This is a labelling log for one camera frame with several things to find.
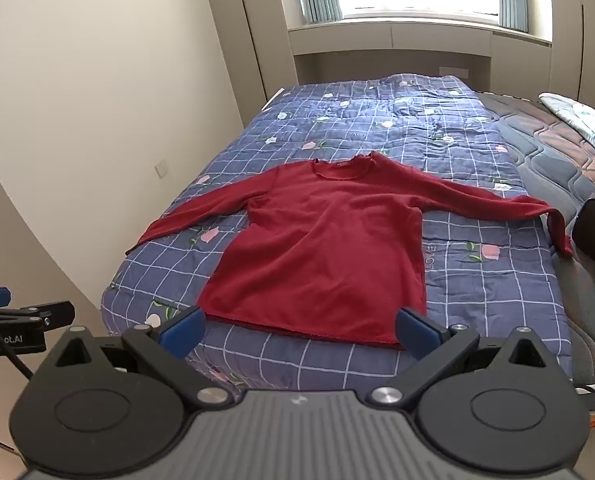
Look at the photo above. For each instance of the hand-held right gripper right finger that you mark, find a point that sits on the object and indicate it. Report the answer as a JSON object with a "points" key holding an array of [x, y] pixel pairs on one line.
{"points": [[413, 331]]}

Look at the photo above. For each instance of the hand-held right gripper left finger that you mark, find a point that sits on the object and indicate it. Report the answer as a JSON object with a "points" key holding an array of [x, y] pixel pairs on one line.
{"points": [[183, 331]]}

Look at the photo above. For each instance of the dark red t-shirt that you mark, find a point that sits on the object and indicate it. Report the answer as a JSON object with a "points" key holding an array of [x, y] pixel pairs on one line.
{"points": [[322, 255]]}

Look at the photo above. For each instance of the blue checked floral quilt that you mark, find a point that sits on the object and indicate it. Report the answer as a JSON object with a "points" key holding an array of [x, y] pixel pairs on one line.
{"points": [[377, 125]]}

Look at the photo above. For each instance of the grey quilted mattress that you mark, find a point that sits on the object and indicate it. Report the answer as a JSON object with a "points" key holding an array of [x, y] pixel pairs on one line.
{"points": [[552, 160]]}

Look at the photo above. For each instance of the folded floral white cloth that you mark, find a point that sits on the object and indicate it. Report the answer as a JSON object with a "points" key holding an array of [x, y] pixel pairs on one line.
{"points": [[585, 120]]}

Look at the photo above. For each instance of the beige window cabinet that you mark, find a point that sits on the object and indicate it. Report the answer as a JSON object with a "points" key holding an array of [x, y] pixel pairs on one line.
{"points": [[417, 50]]}

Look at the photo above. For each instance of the beige wardrobe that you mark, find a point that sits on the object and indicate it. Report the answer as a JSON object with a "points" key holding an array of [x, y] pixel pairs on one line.
{"points": [[262, 25]]}

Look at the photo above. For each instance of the white wall outlet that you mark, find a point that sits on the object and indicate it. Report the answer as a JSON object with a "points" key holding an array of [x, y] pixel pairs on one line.
{"points": [[163, 168]]}

